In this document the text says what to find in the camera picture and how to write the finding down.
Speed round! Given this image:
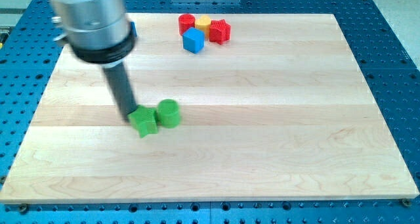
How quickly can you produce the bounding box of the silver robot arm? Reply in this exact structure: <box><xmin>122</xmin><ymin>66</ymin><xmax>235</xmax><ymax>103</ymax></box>
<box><xmin>49</xmin><ymin>0</ymin><xmax>137</xmax><ymax>122</ymax></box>

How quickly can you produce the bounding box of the green cylinder block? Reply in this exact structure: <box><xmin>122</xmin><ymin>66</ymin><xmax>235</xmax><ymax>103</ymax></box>
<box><xmin>157</xmin><ymin>99</ymin><xmax>180</xmax><ymax>128</ymax></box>

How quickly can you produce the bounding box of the yellow heart block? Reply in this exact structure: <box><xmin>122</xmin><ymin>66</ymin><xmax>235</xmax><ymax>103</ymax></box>
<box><xmin>194</xmin><ymin>15</ymin><xmax>211</xmax><ymax>40</ymax></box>

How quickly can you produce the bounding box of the red star block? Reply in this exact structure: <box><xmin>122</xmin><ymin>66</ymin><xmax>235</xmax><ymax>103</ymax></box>
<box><xmin>209</xmin><ymin>19</ymin><xmax>231</xmax><ymax>45</ymax></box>

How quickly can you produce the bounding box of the light wooden board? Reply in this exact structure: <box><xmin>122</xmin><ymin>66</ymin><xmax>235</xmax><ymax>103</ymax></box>
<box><xmin>1</xmin><ymin>14</ymin><xmax>419</xmax><ymax>204</ymax></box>

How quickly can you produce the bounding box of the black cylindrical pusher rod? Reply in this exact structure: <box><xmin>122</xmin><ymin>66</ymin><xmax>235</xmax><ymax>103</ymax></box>
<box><xmin>102</xmin><ymin>62</ymin><xmax>137</xmax><ymax>122</ymax></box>

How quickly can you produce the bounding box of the blue block behind arm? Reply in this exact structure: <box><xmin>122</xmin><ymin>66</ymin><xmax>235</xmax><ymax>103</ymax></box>
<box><xmin>131</xmin><ymin>22</ymin><xmax>138</xmax><ymax>37</ymax></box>

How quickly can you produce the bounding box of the blue cube block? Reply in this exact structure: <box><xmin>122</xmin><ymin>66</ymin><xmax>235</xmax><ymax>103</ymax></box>
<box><xmin>182</xmin><ymin>28</ymin><xmax>205</xmax><ymax>54</ymax></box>

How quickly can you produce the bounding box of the red cylinder block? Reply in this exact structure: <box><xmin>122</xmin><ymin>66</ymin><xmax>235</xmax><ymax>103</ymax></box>
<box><xmin>178</xmin><ymin>14</ymin><xmax>196</xmax><ymax>35</ymax></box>

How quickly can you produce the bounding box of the green star block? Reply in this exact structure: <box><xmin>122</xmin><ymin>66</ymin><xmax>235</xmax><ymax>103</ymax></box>
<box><xmin>128</xmin><ymin>105</ymin><xmax>158</xmax><ymax>138</ymax></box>

